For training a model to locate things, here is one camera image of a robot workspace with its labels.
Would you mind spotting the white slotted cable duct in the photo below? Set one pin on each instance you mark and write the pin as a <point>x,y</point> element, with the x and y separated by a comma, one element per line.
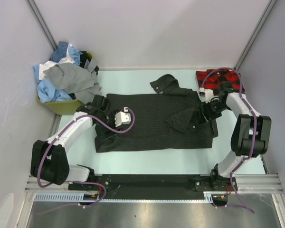
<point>86,198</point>

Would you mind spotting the red black plaid folded shirt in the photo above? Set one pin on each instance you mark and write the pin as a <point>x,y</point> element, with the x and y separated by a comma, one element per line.
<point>212,79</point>

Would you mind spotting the blue checked shirt in basket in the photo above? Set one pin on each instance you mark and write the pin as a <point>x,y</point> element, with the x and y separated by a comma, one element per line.
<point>60,52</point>

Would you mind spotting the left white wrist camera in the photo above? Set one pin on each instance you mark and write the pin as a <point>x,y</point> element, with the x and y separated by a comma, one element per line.
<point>122,117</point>

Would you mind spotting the dark pinstriped long sleeve shirt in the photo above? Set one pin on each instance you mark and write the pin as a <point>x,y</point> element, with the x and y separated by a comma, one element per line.
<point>167,119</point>

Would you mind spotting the aluminium corner post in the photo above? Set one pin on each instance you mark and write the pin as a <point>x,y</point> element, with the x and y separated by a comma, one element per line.
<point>260,24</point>
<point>42,23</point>

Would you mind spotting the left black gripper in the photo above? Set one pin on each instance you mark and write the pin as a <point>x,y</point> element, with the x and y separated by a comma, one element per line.
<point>112,115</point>

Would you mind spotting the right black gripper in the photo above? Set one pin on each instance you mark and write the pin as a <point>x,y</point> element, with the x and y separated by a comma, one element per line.
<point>204,107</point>

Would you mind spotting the aluminium frame rail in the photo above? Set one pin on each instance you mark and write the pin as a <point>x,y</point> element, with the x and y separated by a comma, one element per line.
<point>246,184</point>

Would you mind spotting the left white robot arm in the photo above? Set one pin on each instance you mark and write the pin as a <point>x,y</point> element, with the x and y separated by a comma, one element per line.
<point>49,162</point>

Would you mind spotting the left aluminium corner post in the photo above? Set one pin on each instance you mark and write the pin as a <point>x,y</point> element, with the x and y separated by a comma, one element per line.
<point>42,23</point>

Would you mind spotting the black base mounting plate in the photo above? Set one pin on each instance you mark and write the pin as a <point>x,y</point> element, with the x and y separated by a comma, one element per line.
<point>160,187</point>

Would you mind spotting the green laundry basket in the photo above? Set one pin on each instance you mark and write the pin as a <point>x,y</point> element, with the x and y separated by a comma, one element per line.
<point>63,107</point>

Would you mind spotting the grey shirt in basket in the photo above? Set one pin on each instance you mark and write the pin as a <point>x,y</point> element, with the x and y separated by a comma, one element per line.
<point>73,79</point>

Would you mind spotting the light blue shirt in basket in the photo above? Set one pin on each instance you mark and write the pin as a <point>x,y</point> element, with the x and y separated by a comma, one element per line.
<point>47,91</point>

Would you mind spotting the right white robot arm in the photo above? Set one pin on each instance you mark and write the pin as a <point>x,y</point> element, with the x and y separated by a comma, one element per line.
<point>250,137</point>

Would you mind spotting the right aluminium corner post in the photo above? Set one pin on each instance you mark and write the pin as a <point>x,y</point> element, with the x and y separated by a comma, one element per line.
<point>260,24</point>

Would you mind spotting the black garment in basket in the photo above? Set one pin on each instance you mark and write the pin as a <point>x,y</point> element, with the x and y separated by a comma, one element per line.
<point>85,59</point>

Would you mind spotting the white shirt in basket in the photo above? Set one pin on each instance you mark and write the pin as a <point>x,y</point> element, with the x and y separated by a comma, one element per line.
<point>72,56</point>

